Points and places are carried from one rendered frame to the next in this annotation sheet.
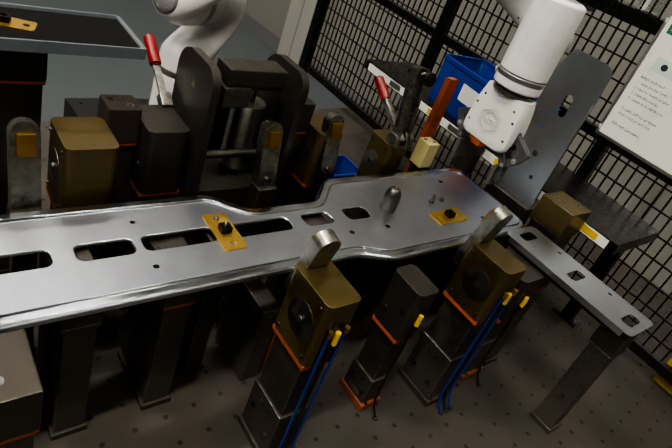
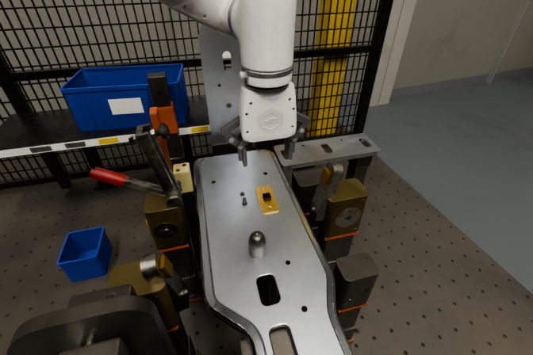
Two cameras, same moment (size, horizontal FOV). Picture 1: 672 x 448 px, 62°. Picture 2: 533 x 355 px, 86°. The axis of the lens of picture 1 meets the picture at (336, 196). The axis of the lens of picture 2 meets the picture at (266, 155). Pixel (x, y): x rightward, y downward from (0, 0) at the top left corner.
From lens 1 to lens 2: 0.74 m
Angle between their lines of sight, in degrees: 48
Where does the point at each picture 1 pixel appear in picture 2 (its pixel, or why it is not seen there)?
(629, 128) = not seen: hidden behind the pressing
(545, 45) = (292, 26)
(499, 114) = (278, 110)
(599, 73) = not seen: hidden behind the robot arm
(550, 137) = (231, 88)
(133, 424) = not seen: outside the picture
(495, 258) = (350, 194)
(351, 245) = (327, 319)
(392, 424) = (361, 318)
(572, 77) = (217, 37)
